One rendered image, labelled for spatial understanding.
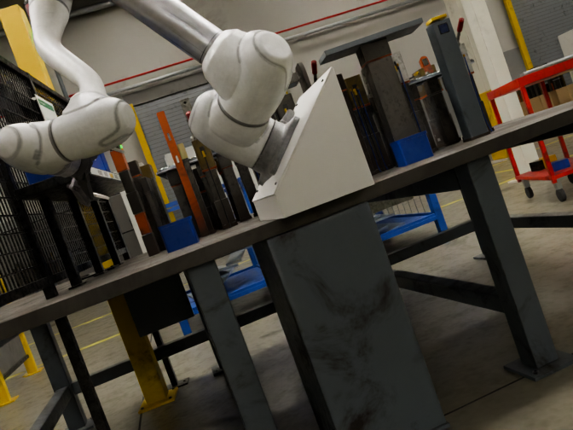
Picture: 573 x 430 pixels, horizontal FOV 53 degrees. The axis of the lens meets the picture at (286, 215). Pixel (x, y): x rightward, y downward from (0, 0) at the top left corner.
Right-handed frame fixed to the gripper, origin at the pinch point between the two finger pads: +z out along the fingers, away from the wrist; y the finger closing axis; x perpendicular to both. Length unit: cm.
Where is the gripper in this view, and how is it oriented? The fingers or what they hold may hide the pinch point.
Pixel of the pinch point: (110, 173)
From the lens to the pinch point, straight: 169.5
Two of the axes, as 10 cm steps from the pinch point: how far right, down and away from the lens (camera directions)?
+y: -3.1, 9.5, -0.1
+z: 2.3, 0.9, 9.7
